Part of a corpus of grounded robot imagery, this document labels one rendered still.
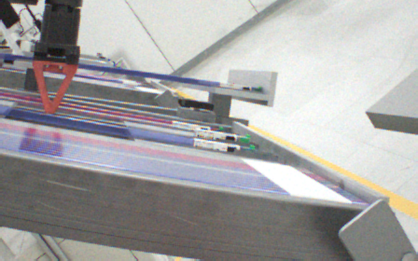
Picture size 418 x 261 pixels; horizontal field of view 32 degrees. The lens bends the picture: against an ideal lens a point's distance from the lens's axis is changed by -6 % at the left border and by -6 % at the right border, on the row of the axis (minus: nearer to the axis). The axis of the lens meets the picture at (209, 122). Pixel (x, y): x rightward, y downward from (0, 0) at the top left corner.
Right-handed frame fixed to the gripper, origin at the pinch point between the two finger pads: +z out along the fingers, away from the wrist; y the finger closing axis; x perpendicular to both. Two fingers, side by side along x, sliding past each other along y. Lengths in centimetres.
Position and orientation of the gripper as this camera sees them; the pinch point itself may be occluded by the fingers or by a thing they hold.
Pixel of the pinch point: (50, 106)
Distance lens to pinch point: 108.0
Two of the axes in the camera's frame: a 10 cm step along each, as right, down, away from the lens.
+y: 1.8, 1.1, -9.8
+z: -1.2, 9.9, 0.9
